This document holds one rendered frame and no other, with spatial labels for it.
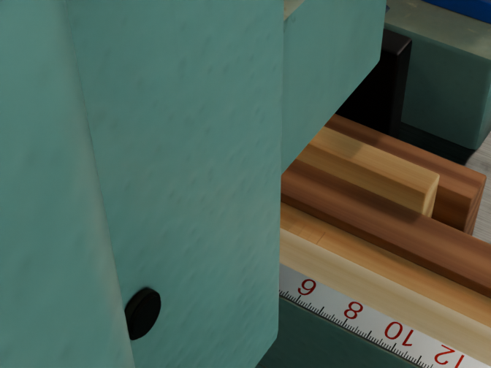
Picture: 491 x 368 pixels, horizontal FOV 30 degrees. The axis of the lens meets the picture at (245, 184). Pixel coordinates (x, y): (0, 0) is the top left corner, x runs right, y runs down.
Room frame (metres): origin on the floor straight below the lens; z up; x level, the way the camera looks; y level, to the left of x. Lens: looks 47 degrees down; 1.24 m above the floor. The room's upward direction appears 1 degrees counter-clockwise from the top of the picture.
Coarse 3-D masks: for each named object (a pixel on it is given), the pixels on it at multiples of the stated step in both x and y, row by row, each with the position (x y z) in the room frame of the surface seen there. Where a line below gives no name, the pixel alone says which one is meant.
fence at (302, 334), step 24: (288, 312) 0.21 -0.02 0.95; (288, 336) 0.21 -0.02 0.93; (312, 336) 0.20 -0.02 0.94; (336, 336) 0.19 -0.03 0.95; (264, 360) 0.21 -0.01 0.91; (288, 360) 0.20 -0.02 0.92; (312, 360) 0.20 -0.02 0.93; (336, 360) 0.19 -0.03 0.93; (360, 360) 0.19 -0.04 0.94; (384, 360) 0.18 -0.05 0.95
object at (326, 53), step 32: (288, 0) 0.24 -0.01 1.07; (320, 0) 0.24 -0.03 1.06; (352, 0) 0.26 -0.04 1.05; (384, 0) 0.29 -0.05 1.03; (288, 32) 0.23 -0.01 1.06; (320, 32) 0.25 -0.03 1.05; (352, 32) 0.27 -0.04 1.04; (288, 64) 0.23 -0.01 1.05; (320, 64) 0.25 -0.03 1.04; (352, 64) 0.27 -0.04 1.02; (288, 96) 0.23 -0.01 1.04; (320, 96) 0.25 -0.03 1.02; (288, 128) 0.23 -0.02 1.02; (320, 128) 0.25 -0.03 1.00; (288, 160) 0.23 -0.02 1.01
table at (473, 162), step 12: (408, 132) 0.35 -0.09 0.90; (420, 132) 0.35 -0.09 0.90; (420, 144) 0.35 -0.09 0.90; (432, 144) 0.35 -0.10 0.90; (444, 144) 0.35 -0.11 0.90; (456, 144) 0.34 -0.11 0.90; (444, 156) 0.34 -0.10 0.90; (456, 156) 0.34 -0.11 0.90; (468, 156) 0.34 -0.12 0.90; (480, 156) 0.34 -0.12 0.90; (480, 168) 0.33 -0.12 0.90; (480, 204) 0.30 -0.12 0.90; (480, 216) 0.29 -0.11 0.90; (480, 228) 0.29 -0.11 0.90
